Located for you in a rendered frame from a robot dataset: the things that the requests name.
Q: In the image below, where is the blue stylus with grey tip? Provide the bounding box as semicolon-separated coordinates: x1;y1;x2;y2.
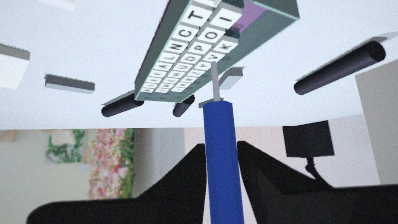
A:
203;61;245;224

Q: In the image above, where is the white marker with yellow cap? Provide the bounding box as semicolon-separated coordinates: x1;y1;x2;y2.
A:
37;0;75;12

